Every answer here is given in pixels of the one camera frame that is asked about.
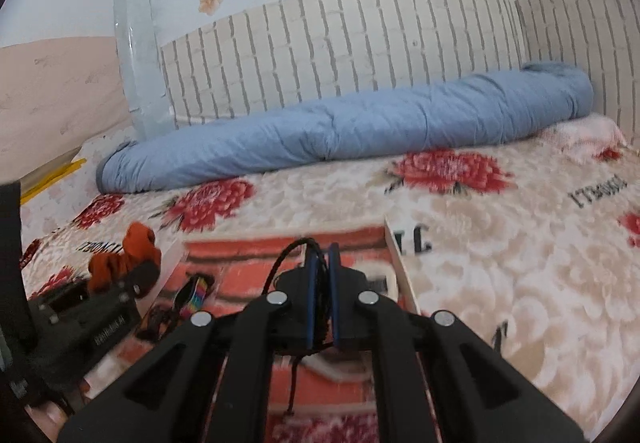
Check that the floral printed blanket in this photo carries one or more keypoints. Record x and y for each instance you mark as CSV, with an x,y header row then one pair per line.
x,y
500,273

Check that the pink pillow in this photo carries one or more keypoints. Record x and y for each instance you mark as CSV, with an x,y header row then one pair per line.
x,y
600,133

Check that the yellow board edge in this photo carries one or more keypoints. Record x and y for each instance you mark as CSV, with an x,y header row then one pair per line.
x,y
55,178

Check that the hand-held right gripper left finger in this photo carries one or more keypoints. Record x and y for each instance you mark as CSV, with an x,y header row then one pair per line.
x,y
311,295

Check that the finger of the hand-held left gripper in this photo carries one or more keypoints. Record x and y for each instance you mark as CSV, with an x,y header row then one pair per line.
x,y
145,278

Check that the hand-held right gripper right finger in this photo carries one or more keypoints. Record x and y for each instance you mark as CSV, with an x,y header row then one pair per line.
x,y
336,298

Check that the person's left hand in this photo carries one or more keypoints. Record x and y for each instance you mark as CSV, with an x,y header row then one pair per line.
x,y
49,415

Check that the rolled blue quilt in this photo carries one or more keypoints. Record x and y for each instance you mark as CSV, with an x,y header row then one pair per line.
x,y
350,133

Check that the pink padded board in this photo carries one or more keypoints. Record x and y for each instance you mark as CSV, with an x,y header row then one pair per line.
x,y
55,98

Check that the orange scrunchie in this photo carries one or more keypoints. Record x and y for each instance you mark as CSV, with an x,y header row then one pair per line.
x,y
135,243

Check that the jewelry tray with red lining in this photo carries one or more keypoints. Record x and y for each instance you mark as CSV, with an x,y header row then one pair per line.
x,y
230,255

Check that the clear plastic panel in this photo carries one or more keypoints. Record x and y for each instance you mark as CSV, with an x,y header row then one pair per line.
x,y
142,63

